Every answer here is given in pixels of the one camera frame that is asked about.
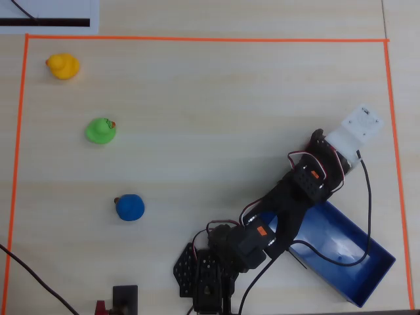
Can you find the blue plastic box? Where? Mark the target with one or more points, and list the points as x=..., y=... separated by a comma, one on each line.
x=344, y=236

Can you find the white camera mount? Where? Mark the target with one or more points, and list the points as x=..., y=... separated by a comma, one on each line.
x=359, y=129

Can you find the black table clamp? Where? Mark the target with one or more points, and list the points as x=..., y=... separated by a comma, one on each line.
x=125, y=297

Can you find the white paper with black stripe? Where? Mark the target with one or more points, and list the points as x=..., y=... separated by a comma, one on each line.
x=49, y=8

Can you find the yellow rubber duck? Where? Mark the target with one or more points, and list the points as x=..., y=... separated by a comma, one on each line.
x=64, y=66

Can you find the blue rubber duck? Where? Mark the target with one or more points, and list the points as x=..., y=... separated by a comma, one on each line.
x=130, y=207

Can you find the green rubber duck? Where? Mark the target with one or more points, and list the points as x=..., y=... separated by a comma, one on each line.
x=100, y=131

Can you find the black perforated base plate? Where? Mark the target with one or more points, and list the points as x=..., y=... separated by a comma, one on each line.
x=184, y=267

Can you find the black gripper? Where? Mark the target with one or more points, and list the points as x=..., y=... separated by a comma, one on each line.
x=348, y=161

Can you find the orange tape border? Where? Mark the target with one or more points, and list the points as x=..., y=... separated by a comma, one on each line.
x=197, y=39

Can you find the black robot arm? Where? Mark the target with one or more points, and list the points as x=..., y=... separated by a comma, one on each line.
x=285, y=203

